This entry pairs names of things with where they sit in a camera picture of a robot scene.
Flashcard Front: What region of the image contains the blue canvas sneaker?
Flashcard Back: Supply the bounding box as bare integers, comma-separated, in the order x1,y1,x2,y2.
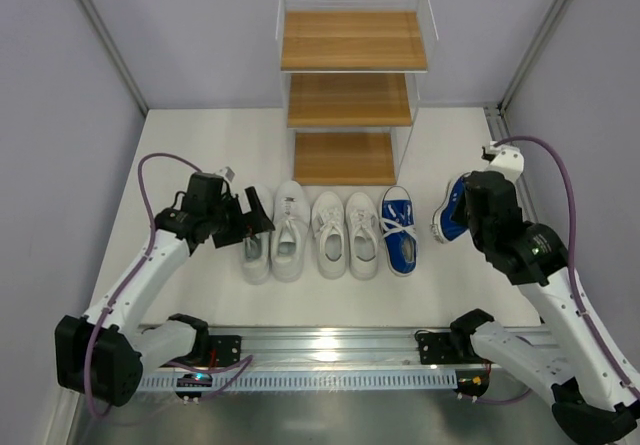
380,185,418,277
431,175,467,244

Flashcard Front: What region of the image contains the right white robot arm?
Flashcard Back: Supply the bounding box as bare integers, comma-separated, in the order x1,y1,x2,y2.
450,171,639,444

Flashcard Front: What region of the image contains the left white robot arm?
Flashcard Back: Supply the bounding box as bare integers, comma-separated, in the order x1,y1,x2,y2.
54,172,274,407

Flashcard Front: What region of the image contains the leftmost white sneaker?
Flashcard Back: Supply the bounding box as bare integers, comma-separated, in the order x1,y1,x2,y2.
240,184,273,285

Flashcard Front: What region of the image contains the white lace sneaker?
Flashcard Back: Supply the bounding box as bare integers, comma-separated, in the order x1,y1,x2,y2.
311,191,347,280
345,192,378,280

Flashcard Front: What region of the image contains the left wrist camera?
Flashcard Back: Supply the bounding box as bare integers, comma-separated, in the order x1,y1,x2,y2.
214,166,235,184

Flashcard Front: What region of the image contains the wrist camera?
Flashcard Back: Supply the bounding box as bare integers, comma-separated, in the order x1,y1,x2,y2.
214,166,235,184
482,142,524,183

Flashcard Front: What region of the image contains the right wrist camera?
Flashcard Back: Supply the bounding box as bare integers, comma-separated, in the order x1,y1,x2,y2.
482,142,524,183

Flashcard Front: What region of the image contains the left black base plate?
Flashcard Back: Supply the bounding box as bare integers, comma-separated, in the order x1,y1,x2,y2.
202,335,242,368

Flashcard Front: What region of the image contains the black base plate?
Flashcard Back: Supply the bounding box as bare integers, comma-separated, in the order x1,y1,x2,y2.
202,335,242,368
414,330,459,365

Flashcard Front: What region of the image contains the aluminium mounting rail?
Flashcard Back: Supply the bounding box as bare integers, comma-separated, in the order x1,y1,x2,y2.
191,326,482,367

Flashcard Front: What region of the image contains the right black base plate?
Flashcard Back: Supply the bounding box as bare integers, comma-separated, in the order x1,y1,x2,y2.
414,330,459,365

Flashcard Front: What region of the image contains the slotted cable duct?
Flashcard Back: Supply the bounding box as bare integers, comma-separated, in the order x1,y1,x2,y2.
138,367,458,393

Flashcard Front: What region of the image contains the white wire shoe shelf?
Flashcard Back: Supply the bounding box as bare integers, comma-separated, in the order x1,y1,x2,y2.
275,0,439,186

